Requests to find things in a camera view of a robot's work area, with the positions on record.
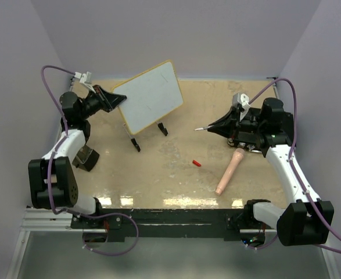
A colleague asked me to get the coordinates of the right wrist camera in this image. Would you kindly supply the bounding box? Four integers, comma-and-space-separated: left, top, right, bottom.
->
232, 93, 250, 121

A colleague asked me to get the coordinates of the black base bar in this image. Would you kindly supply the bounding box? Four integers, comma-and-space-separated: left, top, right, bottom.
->
70, 209, 269, 242

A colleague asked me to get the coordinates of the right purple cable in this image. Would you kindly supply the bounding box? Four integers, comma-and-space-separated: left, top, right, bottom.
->
248, 77, 341, 258

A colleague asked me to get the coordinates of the pink toy microphone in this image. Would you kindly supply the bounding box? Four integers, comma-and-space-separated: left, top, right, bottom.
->
214, 148, 245, 195

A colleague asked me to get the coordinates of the yellow framed whiteboard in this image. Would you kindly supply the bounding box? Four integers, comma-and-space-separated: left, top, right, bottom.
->
112, 60, 184, 135

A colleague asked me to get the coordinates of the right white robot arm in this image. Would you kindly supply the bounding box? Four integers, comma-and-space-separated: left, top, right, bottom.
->
206, 94, 334, 246

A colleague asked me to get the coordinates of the wire whiteboard stand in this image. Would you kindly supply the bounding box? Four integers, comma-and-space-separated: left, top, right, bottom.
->
123, 121, 168, 152

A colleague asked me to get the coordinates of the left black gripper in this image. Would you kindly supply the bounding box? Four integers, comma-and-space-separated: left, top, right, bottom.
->
80, 85, 127, 120

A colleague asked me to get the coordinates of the black hard case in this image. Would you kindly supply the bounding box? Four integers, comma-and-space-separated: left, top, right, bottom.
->
227, 108, 293, 154

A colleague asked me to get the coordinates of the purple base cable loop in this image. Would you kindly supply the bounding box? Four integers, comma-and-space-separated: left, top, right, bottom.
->
82, 213, 139, 256

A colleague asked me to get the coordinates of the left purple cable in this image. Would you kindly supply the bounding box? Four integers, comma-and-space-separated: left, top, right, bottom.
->
41, 66, 78, 216

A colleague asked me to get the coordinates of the red marker cap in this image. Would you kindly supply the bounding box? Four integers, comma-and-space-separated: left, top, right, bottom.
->
192, 160, 202, 167

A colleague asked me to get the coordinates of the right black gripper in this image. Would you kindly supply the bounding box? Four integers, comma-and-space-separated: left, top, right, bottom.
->
208, 106, 265, 140

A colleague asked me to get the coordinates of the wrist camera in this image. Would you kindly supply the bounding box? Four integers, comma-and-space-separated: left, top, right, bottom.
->
232, 93, 250, 121
73, 71, 94, 91

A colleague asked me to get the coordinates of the red whiteboard marker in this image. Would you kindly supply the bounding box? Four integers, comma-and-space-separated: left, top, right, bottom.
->
194, 126, 209, 131

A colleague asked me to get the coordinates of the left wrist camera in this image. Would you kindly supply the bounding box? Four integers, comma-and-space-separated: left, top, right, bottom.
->
73, 71, 94, 91

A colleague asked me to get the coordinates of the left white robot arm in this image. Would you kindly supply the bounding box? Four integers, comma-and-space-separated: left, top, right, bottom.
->
28, 85, 127, 228

